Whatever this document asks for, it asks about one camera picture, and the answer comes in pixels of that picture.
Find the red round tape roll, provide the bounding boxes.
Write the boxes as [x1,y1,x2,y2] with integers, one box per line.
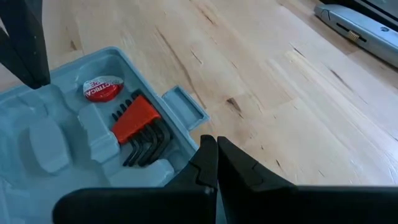
[82,75,125,103]

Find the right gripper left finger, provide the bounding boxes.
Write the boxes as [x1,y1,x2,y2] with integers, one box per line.
[164,134,219,190]

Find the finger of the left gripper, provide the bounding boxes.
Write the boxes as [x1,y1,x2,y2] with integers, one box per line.
[0,27,37,90]
[0,0,52,90]

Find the grey utility knife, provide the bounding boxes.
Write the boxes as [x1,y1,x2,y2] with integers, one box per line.
[313,2,398,69]

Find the small red hand tool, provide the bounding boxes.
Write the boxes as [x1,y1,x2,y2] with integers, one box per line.
[111,89,172,168]

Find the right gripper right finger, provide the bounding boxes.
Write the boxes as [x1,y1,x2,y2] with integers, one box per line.
[216,136,296,224]

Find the grey plastic tool case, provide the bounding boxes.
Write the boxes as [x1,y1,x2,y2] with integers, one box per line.
[0,46,211,224]

